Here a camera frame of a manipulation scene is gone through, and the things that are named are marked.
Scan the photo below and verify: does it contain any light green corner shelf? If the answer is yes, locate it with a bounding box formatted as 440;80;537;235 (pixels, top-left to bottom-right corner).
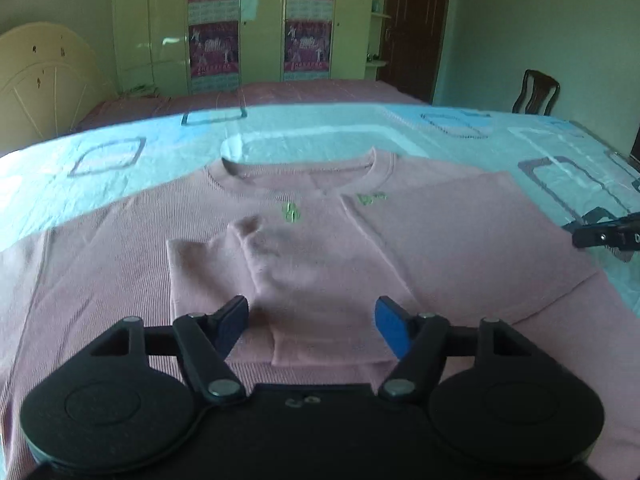
366;0;394;69

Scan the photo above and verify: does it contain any dark wooden chair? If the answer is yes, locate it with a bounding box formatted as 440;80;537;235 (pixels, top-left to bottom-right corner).
511;69;561;116

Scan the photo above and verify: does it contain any light green wardrobe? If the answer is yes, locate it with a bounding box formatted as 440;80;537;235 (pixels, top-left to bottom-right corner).
111;0;388;98

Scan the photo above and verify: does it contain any dark wooden door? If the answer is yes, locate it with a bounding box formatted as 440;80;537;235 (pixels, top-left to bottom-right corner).
377;0;453;104

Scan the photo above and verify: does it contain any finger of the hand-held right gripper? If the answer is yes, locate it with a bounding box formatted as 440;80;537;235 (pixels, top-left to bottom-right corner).
564;207;640;263

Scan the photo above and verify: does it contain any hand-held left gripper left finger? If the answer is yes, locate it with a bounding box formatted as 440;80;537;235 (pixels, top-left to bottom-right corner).
90;296;249;406

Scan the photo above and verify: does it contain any pink quilted bed cover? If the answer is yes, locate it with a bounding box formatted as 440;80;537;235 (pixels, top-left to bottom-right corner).
72;79;431;133

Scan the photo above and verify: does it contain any pink knit sweater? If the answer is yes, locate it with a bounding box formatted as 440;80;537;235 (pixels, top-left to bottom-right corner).
0;147;640;480

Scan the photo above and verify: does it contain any cream wooden headboard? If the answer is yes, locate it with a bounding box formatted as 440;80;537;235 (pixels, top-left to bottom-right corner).
0;22;118;153

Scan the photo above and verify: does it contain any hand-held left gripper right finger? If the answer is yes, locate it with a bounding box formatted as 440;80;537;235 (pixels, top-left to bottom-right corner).
375;296;538;404

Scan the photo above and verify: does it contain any light blue patterned bed sheet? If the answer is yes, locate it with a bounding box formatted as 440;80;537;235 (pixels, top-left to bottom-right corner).
0;102;640;313

